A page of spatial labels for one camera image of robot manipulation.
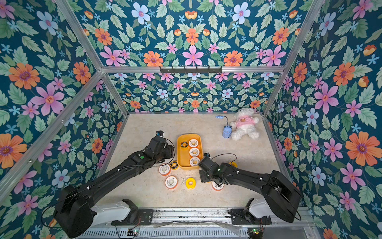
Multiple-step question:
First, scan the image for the yellow plastic storage box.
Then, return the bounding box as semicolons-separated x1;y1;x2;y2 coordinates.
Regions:
176;133;204;170

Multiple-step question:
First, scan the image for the black yellow sealing tape roll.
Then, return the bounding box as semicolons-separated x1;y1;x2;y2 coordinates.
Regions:
181;141;189;148
170;161;179;170

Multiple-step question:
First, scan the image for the orange white sealing tape roll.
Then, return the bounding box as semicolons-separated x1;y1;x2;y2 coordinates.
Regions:
188;138;199;148
159;165;171;176
211;182;224;191
189;147;200;157
189;157;200;166
165;176;178;190

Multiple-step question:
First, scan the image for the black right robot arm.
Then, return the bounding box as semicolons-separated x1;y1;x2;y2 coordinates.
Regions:
198;158;302;223

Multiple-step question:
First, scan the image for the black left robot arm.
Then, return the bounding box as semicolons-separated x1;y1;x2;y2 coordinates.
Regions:
54;145;175;239

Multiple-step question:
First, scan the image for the white plush bear pink shirt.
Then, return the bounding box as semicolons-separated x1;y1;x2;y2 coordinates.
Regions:
229;108;260;141

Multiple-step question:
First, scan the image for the green circuit board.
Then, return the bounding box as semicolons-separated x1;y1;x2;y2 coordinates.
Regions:
127;229;140;236

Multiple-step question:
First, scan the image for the white perforated vent panel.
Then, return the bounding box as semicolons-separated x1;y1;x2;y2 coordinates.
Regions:
78;227;249;239

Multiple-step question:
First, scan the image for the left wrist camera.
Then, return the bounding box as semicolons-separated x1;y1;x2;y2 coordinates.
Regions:
148;130;168;152

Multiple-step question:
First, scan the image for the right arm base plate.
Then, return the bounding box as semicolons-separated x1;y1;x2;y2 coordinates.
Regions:
228;198;274;225

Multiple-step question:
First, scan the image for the black hook rail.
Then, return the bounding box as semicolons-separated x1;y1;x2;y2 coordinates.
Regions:
159;66;223;74

